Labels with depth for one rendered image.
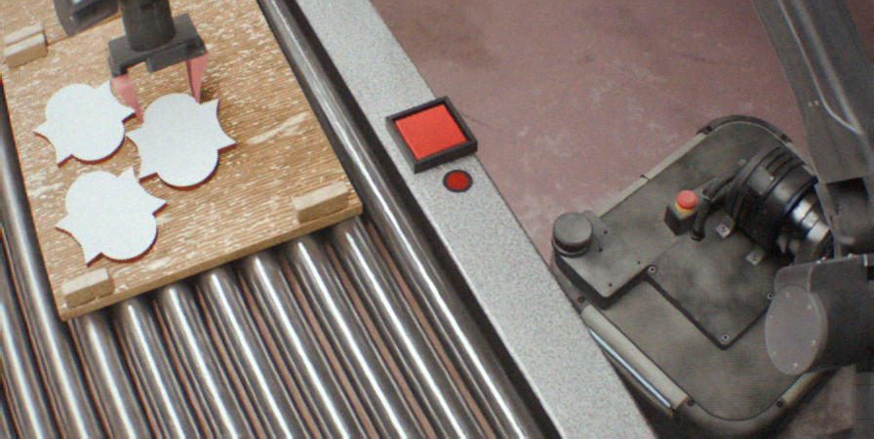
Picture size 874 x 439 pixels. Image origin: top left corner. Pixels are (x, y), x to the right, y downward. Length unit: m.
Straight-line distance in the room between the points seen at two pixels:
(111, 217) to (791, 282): 0.77
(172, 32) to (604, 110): 1.50
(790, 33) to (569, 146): 1.82
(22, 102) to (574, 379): 0.73
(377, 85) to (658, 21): 1.56
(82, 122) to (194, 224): 0.21
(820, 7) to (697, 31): 2.11
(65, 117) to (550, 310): 0.60
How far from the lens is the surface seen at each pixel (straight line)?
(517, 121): 2.55
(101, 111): 1.35
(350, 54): 1.39
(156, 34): 1.25
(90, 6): 1.19
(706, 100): 2.67
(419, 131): 1.29
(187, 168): 1.26
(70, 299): 1.18
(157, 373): 1.15
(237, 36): 1.41
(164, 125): 1.30
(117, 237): 1.22
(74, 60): 1.44
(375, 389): 1.12
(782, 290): 0.71
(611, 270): 1.99
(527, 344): 1.15
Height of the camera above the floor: 1.90
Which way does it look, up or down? 52 degrees down
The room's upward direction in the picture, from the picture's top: 1 degrees clockwise
